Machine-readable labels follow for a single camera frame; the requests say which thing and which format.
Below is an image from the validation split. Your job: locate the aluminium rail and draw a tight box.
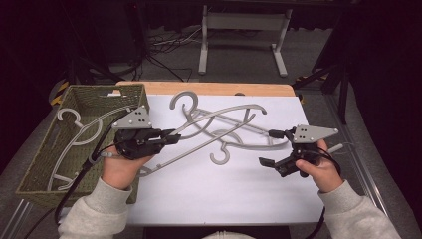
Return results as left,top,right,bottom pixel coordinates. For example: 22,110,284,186
326,94,389,217
0,198,34,239

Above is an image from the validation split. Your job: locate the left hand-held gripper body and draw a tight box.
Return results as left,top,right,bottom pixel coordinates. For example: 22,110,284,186
111,105,163,161

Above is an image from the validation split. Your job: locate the yellow black hazard tape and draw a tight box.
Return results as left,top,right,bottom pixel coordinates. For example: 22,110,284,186
49,81,70,107

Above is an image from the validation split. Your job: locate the green woven basket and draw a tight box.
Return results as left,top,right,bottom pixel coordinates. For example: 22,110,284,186
14,83,150,209

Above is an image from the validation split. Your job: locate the black floor cable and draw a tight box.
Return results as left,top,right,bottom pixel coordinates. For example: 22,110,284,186
145,54,193,83

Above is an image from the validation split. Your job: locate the grey plastic clothes hanger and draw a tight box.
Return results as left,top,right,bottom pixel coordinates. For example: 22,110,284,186
49,114,133,192
46,108,132,192
137,90,268,177
181,113,277,147
180,108,292,166

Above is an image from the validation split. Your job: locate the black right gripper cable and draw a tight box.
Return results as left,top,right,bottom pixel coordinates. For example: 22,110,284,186
305,145,342,239

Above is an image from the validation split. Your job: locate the grey metal stand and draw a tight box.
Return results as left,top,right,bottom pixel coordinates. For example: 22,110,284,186
198,4,293,78

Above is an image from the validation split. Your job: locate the person's left hand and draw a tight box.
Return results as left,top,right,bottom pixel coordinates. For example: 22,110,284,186
101,145,155,191

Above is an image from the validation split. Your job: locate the black tripod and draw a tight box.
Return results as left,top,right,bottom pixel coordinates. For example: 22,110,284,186
292,13,352,125

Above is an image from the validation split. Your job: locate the person's torso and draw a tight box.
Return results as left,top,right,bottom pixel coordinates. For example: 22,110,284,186
200,230,258,239

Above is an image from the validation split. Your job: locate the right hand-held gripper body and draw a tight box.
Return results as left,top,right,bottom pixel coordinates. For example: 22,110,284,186
275,124,339,178

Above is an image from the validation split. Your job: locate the person's right hand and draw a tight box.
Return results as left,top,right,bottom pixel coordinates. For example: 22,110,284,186
295,138,344,194

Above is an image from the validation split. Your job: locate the white floor cable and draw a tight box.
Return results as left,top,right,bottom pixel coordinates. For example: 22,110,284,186
150,28,203,48

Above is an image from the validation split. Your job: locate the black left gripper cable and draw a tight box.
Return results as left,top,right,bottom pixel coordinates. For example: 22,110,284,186
23,113,132,239

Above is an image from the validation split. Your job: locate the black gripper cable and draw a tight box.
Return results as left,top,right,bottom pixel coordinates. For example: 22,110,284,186
305,145,342,239
23,113,132,239

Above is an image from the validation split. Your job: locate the black stand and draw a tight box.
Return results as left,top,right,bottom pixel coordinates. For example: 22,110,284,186
64,0,148,84

